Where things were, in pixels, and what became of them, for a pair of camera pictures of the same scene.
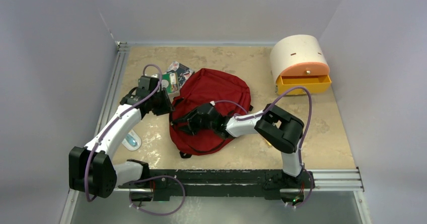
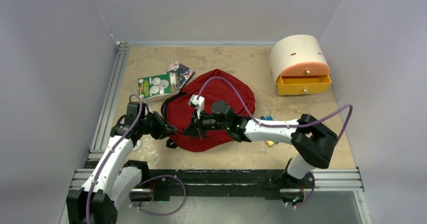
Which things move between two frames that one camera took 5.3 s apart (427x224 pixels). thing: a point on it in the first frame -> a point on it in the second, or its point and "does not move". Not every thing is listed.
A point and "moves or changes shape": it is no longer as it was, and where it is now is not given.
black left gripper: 166,106 -> 163,129
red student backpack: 200,86 moves or changes shape
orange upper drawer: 306,68 does not move
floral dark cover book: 183,72 does not move
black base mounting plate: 276,184 does not move
